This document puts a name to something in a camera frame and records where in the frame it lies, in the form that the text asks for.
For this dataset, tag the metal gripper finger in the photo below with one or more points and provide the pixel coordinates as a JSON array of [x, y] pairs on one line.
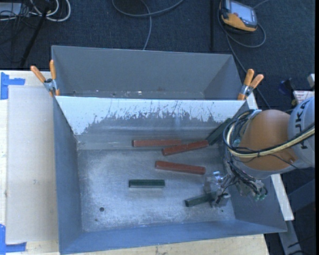
[[222, 199], [214, 180]]

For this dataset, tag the red-brown flat block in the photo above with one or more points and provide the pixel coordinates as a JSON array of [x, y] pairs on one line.
[[184, 147], [180, 167], [157, 143]]

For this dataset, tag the grey metal bin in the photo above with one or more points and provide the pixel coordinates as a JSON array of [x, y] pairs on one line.
[[149, 195]]

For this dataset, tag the pale flat board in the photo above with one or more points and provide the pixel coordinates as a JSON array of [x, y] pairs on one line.
[[32, 163]]

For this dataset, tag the dark green flat block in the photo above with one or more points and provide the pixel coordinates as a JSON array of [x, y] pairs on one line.
[[146, 183], [218, 133], [198, 200]]

